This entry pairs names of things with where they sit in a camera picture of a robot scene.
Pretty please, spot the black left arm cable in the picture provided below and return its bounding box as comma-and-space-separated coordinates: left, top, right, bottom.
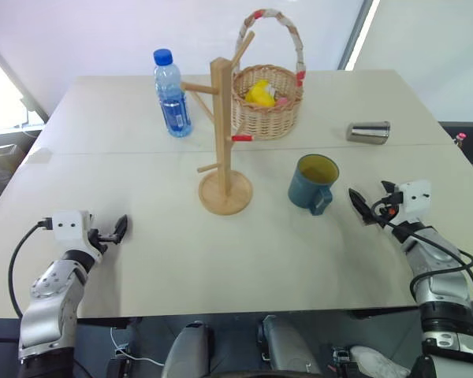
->
8, 220, 53, 318

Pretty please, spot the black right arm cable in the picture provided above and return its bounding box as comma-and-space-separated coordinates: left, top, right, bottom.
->
371, 198, 473, 339

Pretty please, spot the grey rounded robot leg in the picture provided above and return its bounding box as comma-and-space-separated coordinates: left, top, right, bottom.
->
161, 321, 215, 378
257, 314, 325, 378

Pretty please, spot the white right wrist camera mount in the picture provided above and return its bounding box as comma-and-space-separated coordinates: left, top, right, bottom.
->
399, 179, 433, 217

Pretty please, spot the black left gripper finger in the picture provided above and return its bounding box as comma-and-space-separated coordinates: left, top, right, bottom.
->
98, 214, 129, 245

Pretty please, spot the thin white cable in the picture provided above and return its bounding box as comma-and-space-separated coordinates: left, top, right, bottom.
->
110, 326, 165, 368

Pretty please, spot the silver metal can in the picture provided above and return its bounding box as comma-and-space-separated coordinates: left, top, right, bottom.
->
345, 120, 392, 145

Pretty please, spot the white cloth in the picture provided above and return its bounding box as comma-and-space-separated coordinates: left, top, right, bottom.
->
348, 345, 412, 378

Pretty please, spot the clear water bottle blue cap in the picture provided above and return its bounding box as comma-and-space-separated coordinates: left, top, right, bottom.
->
153, 48, 193, 139

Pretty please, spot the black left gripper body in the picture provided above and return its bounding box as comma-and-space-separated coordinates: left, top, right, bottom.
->
87, 229, 109, 255

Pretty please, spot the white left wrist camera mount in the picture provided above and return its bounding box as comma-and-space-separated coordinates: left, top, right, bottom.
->
51, 209, 95, 263

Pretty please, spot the wicker basket with wrapped handle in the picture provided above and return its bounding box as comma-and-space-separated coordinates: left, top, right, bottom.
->
230, 8, 306, 142

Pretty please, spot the wooden mug tree stand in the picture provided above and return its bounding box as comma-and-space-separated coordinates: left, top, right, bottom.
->
180, 30, 256, 216

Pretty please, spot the dark window frame bar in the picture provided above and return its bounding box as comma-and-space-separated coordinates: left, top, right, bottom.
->
0, 32, 50, 124

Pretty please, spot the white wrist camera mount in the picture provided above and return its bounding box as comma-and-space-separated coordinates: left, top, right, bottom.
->
51, 209, 95, 263
399, 179, 433, 217

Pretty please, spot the blue mug with yellow inside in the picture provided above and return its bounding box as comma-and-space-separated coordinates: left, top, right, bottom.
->
287, 154, 341, 217

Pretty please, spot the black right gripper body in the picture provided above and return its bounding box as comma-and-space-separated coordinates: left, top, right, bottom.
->
371, 191, 404, 227

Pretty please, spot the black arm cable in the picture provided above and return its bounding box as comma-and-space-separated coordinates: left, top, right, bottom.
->
371, 198, 473, 339
8, 220, 53, 318

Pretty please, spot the yellow toy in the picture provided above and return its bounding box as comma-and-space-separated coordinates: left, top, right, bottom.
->
244, 80, 277, 108

